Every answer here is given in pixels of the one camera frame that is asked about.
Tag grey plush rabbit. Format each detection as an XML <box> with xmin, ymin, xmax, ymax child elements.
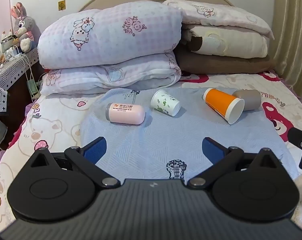
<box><xmin>10</xmin><ymin>2</ymin><xmax>35</xmax><ymax>52</ymax></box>

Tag cream folded blanket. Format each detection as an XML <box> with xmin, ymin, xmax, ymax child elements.
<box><xmin>182</xmin><ymin>25</ymin><xmax>269</xmax><ymax>58</ymax></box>

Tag pink cup with grey base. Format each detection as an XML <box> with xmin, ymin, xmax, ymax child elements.
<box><xmin>105</xmin><ymin>102</ymin><xmax>146</xmax><ymax>125</ymax></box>

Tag white paper cup green print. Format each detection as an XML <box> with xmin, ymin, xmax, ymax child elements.
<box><xmin>150</xmin><ymin>89</ymin><xmax>181</xmax><ymax>117</ymax></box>

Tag beige curtain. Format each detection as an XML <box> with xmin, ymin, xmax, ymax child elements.
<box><xmin>268</xmin><ymin>0</ymin><xmax>302</xmax><ymax>101</ymax></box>

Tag bear print bed sheet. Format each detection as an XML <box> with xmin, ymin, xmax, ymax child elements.
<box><xmin>0</xmin><ymin>70</ymin><xmax>302</xmax><ymax>227</ymax></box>

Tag bedside table with patterned cloth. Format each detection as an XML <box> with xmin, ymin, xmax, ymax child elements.
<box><xmin>0</xmin><ymin>47</ymin><xmax>40</xmax><ymax>112</ymax></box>

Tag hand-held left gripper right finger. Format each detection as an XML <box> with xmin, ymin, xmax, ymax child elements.
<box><xmin>187</xmin><ymin>137</ymin><xmax>282</xmax><ymax>189</ymax></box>

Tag orange paper cup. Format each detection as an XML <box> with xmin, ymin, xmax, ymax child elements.
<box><xmin>202</xmin><ymin>87</ymin><xmax>245</xmax><ymax>125</ymax></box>

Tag light blue patterned cloth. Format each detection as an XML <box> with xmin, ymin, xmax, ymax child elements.
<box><xmin>80</xmin><ymin>87</ymin><xmax>301</xmax><ymax>181</ymax></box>

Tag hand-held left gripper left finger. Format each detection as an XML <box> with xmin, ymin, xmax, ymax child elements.
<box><xmin>28</xmin><ymin>136</ymin><xmax>121</xmax><ymax>189</ymax></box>

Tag white charging cable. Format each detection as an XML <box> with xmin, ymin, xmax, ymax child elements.
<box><xmin>14</xmin><ymin>45</ymin><xmax>42</xmax><ymax>100</ymax></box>

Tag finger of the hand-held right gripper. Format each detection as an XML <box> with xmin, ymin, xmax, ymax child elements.
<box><xmin>287</xmin><ymin>127</ymin><xmax>302</xmax><ymax>173</ymax></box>

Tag brown folded blanket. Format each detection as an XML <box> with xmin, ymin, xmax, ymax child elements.
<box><xmin>173</xmin><ymin>45</ymin><xmax>277</xmax><ymax>75</ymax></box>

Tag green face mask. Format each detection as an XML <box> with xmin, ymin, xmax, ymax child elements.
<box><xmin>28</xmin><ymin>79</ymin><xmax>39</xmax><ymax>98</ymax></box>

